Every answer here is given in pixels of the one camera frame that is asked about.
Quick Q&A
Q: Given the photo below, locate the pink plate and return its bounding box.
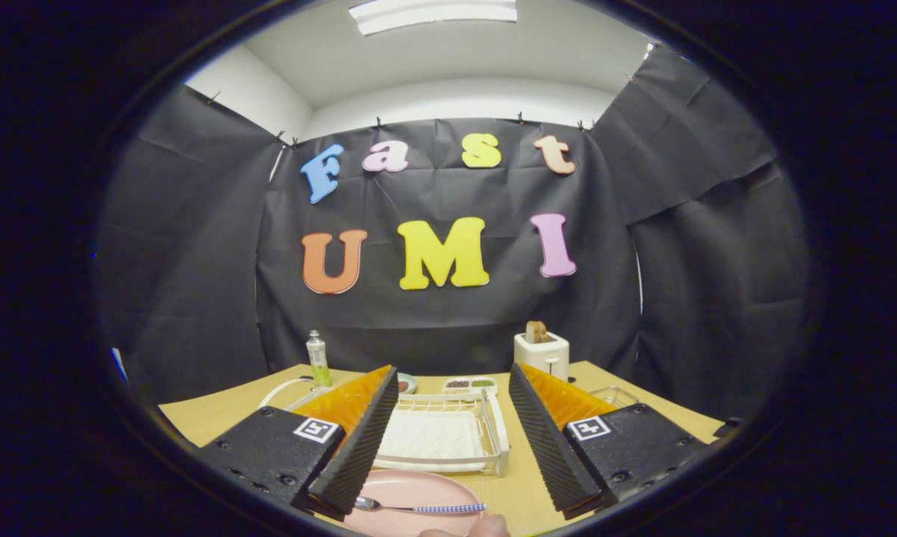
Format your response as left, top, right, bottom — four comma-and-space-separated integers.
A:
342, 469, 486, 537

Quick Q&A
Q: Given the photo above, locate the silver wire basket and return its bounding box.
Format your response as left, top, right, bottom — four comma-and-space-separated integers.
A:
588, 385, 641, 409

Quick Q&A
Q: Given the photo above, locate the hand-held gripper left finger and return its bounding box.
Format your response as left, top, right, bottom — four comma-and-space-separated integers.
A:
197, 365, 400, 521

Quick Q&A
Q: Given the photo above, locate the clear bottle with green label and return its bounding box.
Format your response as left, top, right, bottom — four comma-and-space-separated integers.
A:
306, 330, 332, 388

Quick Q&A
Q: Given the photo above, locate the thin white cable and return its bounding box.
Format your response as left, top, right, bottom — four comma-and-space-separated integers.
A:
259, 377, 315, 409

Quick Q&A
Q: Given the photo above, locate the white divided condiment tray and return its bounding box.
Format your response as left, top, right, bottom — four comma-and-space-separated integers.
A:
442, 376, 499, 396

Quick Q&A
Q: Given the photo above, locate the white toaster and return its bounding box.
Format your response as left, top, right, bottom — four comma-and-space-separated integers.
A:
514, 332, 570, 381

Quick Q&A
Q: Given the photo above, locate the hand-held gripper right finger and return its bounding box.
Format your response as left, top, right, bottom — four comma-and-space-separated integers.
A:
509, 362, 717, 521

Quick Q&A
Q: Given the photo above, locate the ceiling light panel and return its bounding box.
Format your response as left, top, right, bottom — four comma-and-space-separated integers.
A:
348, 0, 518, 37

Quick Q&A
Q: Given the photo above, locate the black backdrop cloth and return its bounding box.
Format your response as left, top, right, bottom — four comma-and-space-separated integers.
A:
94, 45, 811, 422

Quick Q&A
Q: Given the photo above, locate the spoon with blue checked handle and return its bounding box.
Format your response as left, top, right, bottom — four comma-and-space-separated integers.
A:
354, 496, 486, 514

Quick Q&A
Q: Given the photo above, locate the white wire dish rack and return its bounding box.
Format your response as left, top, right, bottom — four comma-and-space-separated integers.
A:
284, 386, 510, 478

